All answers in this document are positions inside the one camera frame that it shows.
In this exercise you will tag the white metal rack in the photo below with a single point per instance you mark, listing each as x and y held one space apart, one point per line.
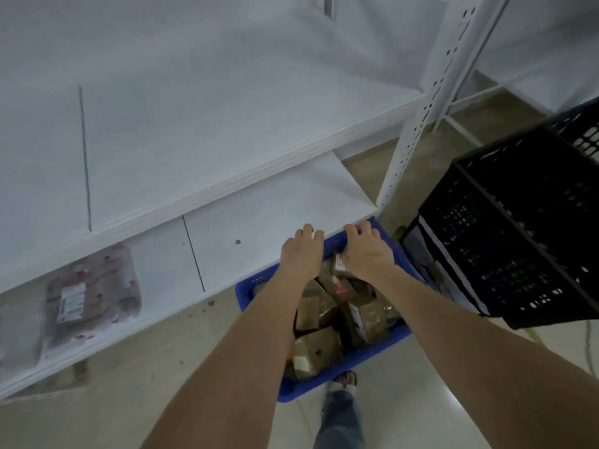
538 51

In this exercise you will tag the clear plastic packet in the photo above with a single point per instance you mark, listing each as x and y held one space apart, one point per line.
21 334

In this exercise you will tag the white and blue box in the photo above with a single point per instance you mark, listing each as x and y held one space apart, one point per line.
430 266

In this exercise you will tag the person's jeans leg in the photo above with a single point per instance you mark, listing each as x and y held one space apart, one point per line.
339 423

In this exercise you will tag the person's left hand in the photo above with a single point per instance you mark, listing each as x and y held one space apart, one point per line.
302 254

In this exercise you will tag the person's left fingers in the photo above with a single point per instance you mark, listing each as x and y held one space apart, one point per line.
310 232

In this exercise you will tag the person's right forearm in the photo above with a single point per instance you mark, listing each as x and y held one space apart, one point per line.
472 364

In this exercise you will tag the white perforated shelf post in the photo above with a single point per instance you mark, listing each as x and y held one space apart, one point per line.
421 121

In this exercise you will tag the person's left forearm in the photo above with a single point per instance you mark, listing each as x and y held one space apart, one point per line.
238 364

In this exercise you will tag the black plastic crate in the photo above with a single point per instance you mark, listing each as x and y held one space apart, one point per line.
519 219

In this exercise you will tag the person's sandalled foot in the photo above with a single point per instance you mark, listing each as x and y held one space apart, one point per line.
345 379

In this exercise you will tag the clear packet with pink print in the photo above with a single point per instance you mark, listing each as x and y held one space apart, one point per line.
93 294

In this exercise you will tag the brown paper packet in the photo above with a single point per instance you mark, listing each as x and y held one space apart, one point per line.
318 351
339 287
312 307
339 265
372 320

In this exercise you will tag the blue plastic basket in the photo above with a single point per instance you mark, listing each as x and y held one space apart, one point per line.
262 287

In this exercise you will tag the person's right fingers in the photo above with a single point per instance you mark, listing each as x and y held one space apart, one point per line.
360 230

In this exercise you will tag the person's right hand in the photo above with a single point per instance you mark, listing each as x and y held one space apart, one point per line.
369 254

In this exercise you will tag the white metal shelf board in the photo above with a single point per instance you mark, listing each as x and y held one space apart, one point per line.
262 215
187 135

